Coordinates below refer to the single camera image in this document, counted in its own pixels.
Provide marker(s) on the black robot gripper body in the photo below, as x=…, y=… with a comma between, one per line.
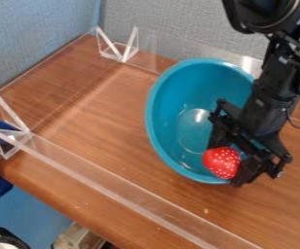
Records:
x=260, y=120

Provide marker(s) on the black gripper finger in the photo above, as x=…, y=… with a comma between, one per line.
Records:
x=222, y=137
x=252, y=167

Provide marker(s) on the red toy strawberry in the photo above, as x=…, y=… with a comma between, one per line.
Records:
x=222, y=161

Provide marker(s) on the blue plastic bowl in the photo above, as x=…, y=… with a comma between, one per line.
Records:
x=180, y=103

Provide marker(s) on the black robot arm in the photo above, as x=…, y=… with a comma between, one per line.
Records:
x=273, y=18

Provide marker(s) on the beige object below table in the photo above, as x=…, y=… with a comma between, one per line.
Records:
x=77, y=237

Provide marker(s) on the clear acrylic table barrier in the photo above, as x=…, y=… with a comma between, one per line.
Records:
x=77, y=150

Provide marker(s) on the white black object below table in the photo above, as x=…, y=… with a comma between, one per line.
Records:
x=10, y=241

